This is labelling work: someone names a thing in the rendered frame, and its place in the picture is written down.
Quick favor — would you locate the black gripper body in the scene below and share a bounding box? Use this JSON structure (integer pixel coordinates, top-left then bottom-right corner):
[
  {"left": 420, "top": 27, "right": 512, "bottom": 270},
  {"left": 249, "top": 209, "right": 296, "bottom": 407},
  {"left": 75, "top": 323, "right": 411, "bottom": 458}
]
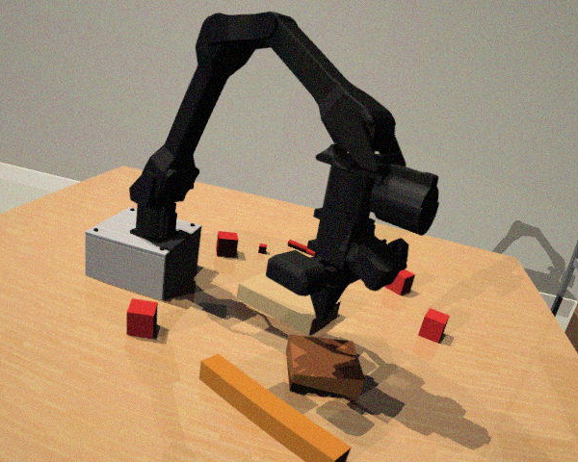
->
[{"left": 266, "top": 202, "right": 375, "bottom": 295}]

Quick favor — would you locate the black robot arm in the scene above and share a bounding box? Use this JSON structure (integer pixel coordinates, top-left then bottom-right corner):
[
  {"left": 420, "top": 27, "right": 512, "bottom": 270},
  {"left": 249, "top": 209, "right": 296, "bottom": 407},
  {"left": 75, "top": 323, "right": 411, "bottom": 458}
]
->
[{"left": 129, "top": 12, "right": 439, "bottom": 292}]

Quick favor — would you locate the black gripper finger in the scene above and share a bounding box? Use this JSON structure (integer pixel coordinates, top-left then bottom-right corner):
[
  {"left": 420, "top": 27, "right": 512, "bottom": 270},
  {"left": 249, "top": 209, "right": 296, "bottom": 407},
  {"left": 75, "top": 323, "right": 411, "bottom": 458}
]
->
[
  {"left": 325, "top": 273, "right": 360, "bottom": 319},
  {"left": 310, "top": 280, "right": 347, "bottom": 321}
]

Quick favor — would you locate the red cylinder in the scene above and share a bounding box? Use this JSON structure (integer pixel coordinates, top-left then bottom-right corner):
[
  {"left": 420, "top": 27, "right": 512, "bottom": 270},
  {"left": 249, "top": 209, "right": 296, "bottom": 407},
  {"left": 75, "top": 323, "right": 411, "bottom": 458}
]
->
[{"left": 288, "top": 240, "right": 315, "bottom": 256}]

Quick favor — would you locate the tan board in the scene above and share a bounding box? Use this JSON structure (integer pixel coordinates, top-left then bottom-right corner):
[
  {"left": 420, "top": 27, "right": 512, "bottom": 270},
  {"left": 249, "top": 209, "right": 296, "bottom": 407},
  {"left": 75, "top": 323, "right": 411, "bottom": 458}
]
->
[{"left": 237, "top": 271, "right": 341, "bottom": 335}]

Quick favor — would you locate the brown square block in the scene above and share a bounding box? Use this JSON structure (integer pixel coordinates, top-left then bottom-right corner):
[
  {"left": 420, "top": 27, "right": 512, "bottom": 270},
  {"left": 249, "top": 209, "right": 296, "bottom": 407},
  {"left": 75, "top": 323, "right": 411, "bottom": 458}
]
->
[{"left": 286, "top": 335, "right": 365, "bottom": 397}]

